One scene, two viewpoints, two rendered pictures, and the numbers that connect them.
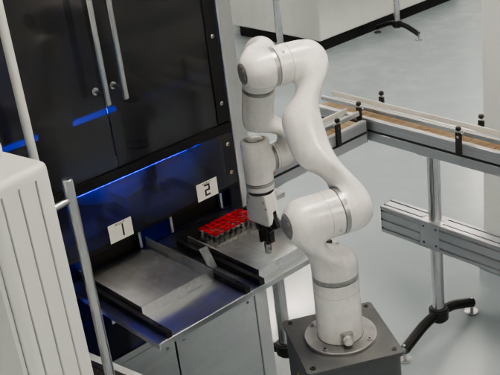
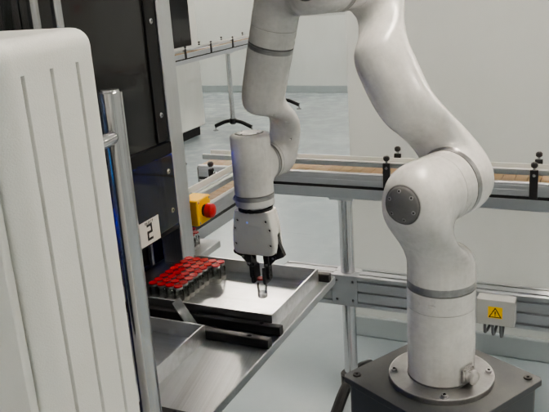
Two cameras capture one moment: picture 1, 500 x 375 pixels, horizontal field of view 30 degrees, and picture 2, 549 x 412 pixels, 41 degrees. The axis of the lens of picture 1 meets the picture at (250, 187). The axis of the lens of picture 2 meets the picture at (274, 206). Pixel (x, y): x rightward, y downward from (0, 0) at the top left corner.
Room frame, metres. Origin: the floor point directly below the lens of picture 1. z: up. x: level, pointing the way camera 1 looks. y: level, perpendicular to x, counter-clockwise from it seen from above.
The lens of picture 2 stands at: (1.10, 0.59, 1.59)
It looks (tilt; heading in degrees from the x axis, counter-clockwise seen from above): 17 degrees down; 334
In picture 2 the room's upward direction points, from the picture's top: 4 degrees counter-clockwise
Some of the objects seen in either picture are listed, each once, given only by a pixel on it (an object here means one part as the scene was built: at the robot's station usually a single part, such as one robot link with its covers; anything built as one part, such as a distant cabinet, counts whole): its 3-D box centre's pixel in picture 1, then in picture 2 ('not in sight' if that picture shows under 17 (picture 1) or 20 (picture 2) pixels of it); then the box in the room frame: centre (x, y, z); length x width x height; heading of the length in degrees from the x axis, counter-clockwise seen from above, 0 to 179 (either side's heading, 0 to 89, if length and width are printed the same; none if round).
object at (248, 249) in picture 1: (254, 240); (229, 288); (2.57, 0.01, 0.90); 0.34 x 0.26 x 0.04; 38
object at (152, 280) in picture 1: (144, 274); (98, 349); (2.45, 0.35, 0.90); 0.34 x 0.26 x 0.04; 39
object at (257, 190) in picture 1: (260, 184); (254, 199); (2.48, -0.03, 1.13); 0.09 x 0.08 x 0.03; 38
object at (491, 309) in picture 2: not in sight; (496, 310); (2.76, -0.98, 0.50); 0.12 x 0.05 x 0.09; 39
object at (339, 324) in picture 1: (338, 306); (440, 331); (2.06, -0.19, 0.95); 0.19 x 0.19 x 0.18
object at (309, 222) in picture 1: (320, 238); (431, 225); (2.05, -0.16, 1.16); 0.19 x 0.12 x 0.24; 110
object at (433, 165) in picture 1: (436, 239); (348, 294); (3.21, -0.70, 0.46); 0.09 x 0.09 x 0.77; 39
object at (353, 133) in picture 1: (292, 149); (203, 200); (3.20, -0.18, 0.92); 0.69 x 0.16 x 0.16; 129
